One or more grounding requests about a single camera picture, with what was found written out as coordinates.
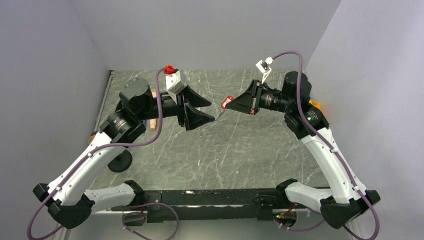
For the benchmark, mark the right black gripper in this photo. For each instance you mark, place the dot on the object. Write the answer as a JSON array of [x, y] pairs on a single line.
[[244, 102]]

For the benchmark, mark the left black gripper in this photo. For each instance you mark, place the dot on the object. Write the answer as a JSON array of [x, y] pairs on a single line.
[[192, 118]]

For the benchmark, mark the red key tag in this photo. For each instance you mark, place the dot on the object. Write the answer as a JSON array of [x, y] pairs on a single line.
[[227, 100]]

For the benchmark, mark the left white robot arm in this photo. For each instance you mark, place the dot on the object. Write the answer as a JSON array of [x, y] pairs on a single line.
[[69, 200]]

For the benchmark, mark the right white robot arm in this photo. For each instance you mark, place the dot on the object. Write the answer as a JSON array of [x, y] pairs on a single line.
[[346, 198]]

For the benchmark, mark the peach marker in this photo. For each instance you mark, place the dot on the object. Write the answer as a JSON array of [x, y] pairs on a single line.
[[152, 124]]

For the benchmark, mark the yellow bin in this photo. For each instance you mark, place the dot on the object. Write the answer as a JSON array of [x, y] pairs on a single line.
[[315, 104]]

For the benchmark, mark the black round stand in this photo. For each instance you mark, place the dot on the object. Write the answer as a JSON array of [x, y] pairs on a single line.
[[121, 162]]

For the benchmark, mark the brass round object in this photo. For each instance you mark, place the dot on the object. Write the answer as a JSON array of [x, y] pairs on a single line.
[[92, 137]]

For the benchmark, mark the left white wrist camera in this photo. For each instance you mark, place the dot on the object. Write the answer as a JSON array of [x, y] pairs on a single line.
[[175, 83]]

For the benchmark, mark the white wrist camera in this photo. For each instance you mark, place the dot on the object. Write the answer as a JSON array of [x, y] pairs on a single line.
[[175, 83], [264, 67]]

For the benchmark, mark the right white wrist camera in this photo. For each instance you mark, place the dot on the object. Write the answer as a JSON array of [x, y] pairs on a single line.
[[264, 67]]

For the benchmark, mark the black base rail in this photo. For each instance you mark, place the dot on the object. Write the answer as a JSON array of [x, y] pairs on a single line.
[[261, 204]]

